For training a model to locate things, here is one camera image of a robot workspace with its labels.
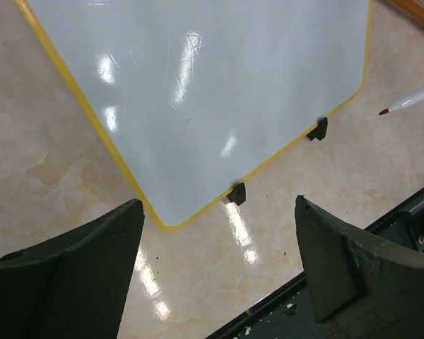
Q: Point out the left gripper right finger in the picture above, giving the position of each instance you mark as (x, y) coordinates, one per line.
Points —
(361, 285)

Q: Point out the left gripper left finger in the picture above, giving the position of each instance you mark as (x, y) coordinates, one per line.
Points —
(73, 285)

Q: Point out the white marker purple cap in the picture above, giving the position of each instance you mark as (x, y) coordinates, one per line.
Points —
(405, 102)

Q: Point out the yellow framed whiteboard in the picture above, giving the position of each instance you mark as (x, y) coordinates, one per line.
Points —
(194, 97)

